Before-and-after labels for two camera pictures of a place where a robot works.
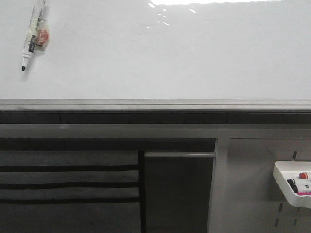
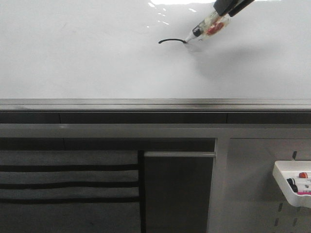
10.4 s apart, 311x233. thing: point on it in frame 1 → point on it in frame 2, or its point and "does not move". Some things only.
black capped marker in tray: [292, 183] does not move
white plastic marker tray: [301, 171] does not move
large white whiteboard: [159, 56] does not move
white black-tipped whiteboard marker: [37, 34] → [212, 25]
